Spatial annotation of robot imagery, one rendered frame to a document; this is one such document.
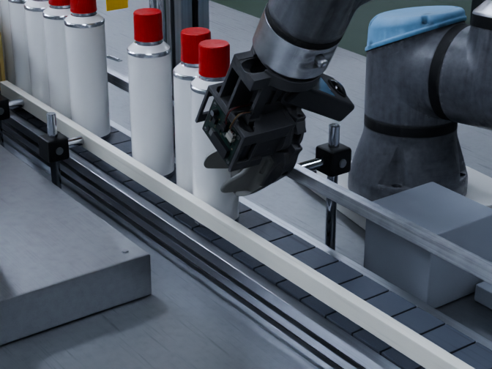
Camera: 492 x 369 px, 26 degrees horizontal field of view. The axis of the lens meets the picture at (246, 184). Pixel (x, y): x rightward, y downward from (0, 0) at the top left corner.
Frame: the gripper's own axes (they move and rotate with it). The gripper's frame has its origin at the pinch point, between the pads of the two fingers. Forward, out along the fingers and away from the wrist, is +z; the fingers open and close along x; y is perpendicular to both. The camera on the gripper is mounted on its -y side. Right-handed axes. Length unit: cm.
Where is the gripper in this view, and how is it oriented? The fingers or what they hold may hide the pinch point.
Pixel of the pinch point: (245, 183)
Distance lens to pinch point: 115.6
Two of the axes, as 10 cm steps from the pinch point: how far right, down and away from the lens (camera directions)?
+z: -2.9, 6.3, 7.2
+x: 5.1, 7.4, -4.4
